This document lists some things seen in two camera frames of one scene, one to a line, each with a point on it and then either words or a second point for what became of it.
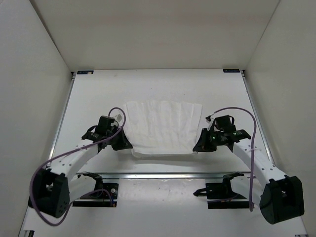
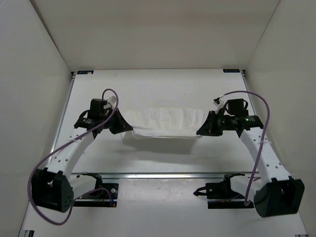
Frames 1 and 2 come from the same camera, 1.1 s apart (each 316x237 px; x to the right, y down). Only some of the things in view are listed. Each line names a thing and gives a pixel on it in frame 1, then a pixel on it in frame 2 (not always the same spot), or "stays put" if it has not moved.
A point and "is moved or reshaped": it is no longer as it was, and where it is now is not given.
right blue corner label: (231, 70) stays put
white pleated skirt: (155, 128) is moved or reshaped
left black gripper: (123, 143) to (122, 125)
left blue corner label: (90, 72) stays put
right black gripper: (203, 145) to (209, 128)
